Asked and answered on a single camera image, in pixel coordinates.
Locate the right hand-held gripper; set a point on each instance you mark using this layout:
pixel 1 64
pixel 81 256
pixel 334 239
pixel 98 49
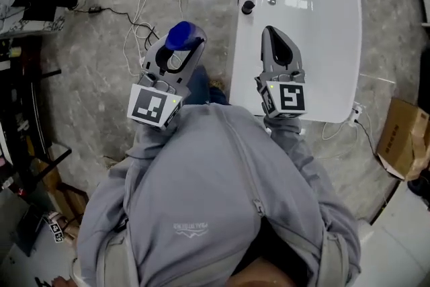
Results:
pixel 290 97

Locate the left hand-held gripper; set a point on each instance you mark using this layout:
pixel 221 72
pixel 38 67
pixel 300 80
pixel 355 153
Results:
pixel 148 104

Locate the blue bottle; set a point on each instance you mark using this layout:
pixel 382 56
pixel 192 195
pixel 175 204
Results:
pixel 181 35

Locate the white bathtub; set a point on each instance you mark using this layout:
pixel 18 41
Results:
pixel 329 43

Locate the person's left forearm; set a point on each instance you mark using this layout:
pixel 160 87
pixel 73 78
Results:
pixel 144 141

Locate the person's right forearm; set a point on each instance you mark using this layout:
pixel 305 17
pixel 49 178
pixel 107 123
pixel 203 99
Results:
pixel 285 134

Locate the silver bathtub drain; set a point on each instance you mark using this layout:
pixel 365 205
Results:
pixel 272 0

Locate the black bathtub knob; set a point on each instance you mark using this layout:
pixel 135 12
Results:
pixel 247 7

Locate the person's leg in jeans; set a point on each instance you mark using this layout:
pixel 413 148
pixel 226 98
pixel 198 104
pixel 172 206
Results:
pixel 201 87

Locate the person's shoe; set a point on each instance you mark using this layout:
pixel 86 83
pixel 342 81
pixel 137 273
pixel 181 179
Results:
pixel 216 83

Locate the white power strip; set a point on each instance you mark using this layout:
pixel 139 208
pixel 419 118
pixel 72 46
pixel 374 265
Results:
pixel 357 110

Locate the person's grey hoodie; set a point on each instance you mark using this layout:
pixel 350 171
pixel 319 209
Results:
pixel 201 195

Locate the cardboard box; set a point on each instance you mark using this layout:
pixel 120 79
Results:
pixel 401 134

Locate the marble slab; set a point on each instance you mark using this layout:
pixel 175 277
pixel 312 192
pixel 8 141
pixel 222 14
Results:
pixel 30 23

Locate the printed tag strip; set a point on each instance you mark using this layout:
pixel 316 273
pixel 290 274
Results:
pixel 56 231

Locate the black metal frame table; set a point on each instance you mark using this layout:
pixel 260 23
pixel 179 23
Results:
pixel 23 111

